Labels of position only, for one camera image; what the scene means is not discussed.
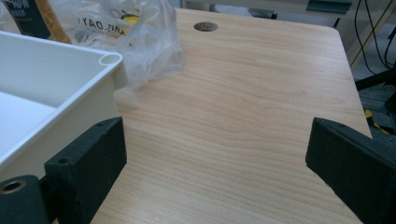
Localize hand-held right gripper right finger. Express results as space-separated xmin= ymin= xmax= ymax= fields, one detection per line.
xmin=304 ymin=117 xmax=396 ymax=224

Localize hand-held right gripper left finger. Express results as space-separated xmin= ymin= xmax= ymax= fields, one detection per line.
xmin=44 ymin=116 xmax=128 ymax=224

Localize white plastic bin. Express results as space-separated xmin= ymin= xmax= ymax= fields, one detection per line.
xmin=0 ymin=30 xmax=129 ymax=183

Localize black stand base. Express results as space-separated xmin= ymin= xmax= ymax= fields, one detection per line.
xmin=354 ymin=68 xmax=396 ymax=115

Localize clear plastic bag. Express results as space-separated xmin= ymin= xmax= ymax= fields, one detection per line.
xmin=48 ymin=0 xmax=185 ymax=91

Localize dark box with yellow band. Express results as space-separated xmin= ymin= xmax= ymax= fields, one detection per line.
xmin=1 ymin=0 xmax=73 ymax=45

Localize black cable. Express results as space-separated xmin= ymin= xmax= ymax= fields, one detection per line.
xmin=364 ymin=0 xmax=393 ymax=69
xmin=354 ymin=0 xmax=377 ymax=76

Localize dark grey cylindrical handle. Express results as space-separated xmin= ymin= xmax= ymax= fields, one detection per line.
xmin=247 ymin=7 xmax=278 ymax=21

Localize round desk cable grommet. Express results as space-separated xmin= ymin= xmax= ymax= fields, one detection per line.
xmin=193 ymin=21 xmax=219 ymax=33

